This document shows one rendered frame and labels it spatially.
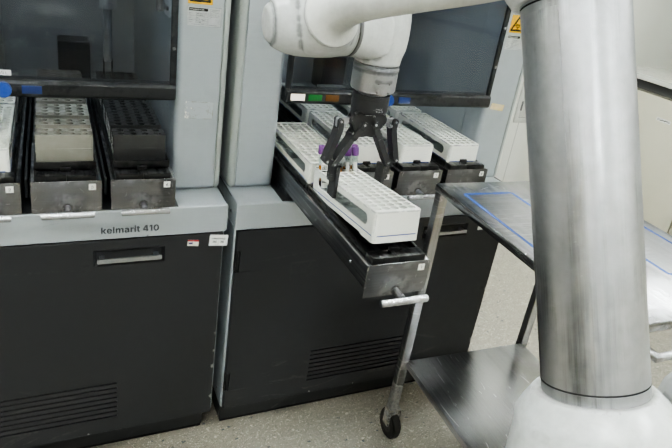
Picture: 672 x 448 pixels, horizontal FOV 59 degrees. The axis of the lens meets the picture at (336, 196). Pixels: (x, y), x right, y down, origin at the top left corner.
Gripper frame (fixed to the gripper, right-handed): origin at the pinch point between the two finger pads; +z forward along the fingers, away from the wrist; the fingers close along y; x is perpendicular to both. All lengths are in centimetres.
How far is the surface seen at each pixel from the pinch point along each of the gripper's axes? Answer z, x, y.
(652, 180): 47, 92, 229
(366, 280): 9.2, -21.8, -6.6
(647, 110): 14, 110, 229
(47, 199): 10, 21, -59
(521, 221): 4.8, -12.4, 36.4
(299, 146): 0.8, 25.2, -3.3
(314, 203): 6.4, 5.1, -6.6
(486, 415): 59, -17, 40
